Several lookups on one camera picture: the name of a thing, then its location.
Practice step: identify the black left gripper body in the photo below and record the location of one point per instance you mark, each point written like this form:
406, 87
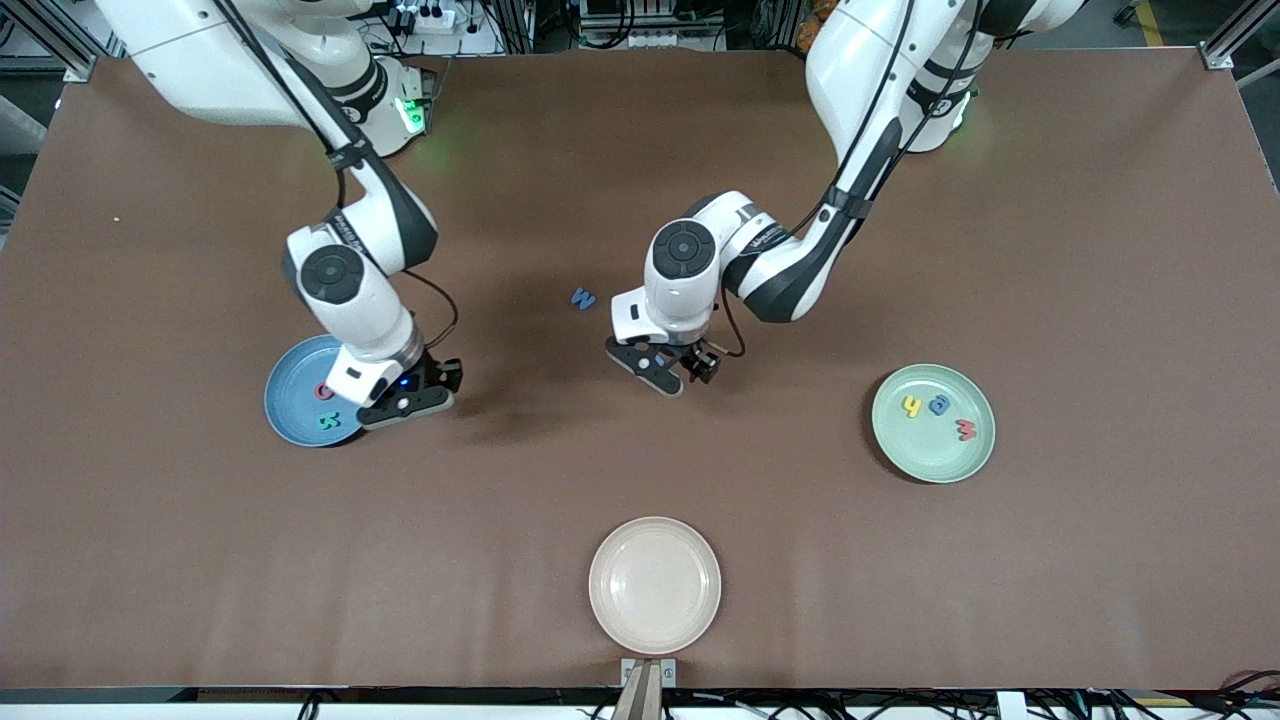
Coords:
697, 357

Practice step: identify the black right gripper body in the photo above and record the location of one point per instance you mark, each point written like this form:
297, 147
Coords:
438, 373

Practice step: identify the teal foam letter R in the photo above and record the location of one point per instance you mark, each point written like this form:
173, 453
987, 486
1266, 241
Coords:
328, 422

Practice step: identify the blue uppercase foam letter M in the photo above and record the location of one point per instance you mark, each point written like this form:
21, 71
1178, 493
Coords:
583, 299

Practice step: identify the blue foam letter g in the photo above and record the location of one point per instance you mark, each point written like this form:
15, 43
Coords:
936, 406

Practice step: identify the pink foam letter w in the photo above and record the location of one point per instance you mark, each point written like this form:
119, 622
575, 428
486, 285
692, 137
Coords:
966, 431

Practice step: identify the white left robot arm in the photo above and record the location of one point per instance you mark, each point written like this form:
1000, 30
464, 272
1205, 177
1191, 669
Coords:
860, 80

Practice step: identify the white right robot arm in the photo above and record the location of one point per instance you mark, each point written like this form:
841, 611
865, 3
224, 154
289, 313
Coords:
230, 70

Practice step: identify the blue plate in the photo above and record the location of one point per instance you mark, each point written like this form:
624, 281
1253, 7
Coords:
295, 400

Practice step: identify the beige plate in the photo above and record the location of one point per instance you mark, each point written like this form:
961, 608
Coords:
655, 585

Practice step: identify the green plate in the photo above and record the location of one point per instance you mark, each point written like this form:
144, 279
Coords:
930, 455

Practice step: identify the white power strip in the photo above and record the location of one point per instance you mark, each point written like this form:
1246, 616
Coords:
435, 18

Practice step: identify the orange bag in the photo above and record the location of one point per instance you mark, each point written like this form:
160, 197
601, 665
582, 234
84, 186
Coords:
812, 15

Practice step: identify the metal bracket plate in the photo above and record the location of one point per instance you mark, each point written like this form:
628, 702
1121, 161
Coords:
627, 668

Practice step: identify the tan metal post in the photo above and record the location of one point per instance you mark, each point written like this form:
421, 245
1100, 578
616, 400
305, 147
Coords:
637, 700

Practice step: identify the aluminium frame profile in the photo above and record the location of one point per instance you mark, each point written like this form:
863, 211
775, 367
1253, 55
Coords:
60, 40
1225, 50

